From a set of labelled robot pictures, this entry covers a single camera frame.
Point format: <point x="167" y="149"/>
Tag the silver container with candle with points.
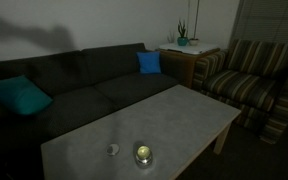
<point x="143" y="156"/>

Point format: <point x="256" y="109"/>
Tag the dark grey sofa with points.
<point x="83" y="86"/>

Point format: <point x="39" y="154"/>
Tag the wooden side table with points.
<point x="179" y="61"/>

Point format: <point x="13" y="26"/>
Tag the teal cushion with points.
<point x="22" y="96"/>

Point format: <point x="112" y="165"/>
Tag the striped armchair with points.
<point x="253" y="77"/>

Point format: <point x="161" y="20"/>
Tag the window blinds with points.
<point x="264" y="20"/>

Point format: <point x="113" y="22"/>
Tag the teal pot with plant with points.
<point x="182" y="40"/>

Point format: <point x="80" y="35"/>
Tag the grey top coffee table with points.
<point x="177" y="124"/>

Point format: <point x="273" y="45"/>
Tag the blue cushion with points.
<point x="149" y="62"/>

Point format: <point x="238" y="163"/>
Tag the white pot with stems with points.
<point x="193" y="15"/>

